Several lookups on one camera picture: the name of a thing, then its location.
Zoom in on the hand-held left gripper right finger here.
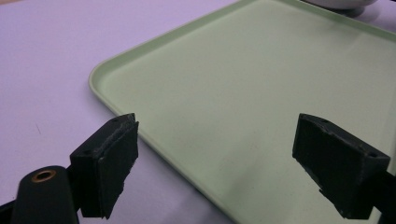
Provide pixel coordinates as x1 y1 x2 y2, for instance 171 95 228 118
291 112 391 220

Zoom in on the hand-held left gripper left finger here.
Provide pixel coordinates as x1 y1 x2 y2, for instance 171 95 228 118
69 112 140 219

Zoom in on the light green plastic tray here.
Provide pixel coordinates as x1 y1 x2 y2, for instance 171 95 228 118
88 0 396 224

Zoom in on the white bowl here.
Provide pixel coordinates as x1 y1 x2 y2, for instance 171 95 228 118
303 0 379 18

